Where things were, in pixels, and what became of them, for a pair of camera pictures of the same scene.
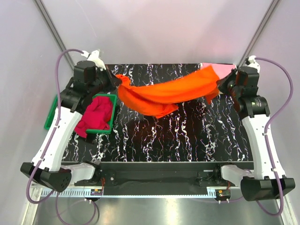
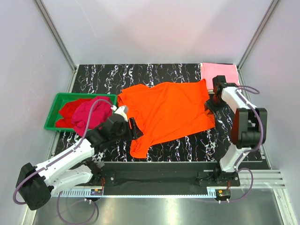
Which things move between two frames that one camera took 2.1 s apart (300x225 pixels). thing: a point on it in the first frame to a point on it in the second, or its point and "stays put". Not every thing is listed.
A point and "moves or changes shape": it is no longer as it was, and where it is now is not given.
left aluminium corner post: x=48 y=19 stays put
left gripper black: x=114 y=81 to x=134 y=133
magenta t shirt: x=97 y=116 stays put
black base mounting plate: x=152 y=178 stays put
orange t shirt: x=160 y=100 moves or changes shape
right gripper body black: x=227 y=86 to x=214 y=104
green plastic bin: x=89 y=129 stays put
